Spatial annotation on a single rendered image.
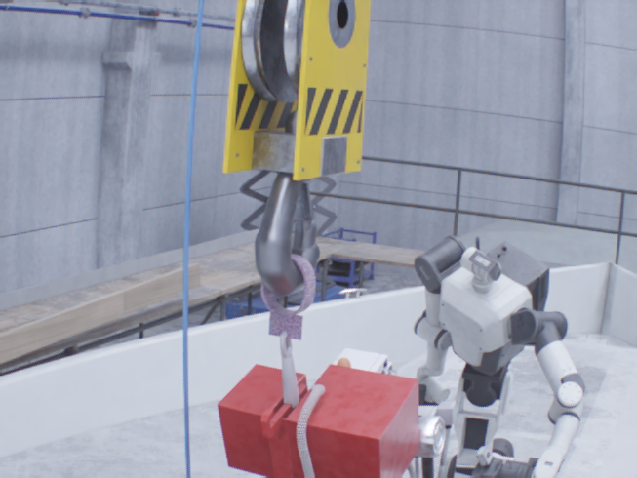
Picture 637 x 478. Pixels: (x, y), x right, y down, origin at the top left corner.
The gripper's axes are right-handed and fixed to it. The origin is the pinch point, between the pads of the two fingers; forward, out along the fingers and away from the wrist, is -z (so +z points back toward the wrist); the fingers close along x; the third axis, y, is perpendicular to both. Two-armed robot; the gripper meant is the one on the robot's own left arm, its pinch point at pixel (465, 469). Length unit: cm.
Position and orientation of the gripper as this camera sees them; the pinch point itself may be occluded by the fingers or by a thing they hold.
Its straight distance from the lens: 251.8
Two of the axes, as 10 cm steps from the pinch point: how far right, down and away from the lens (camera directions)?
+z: 9.1, 1.3, -4.1
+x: 4.2, -4.0, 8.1
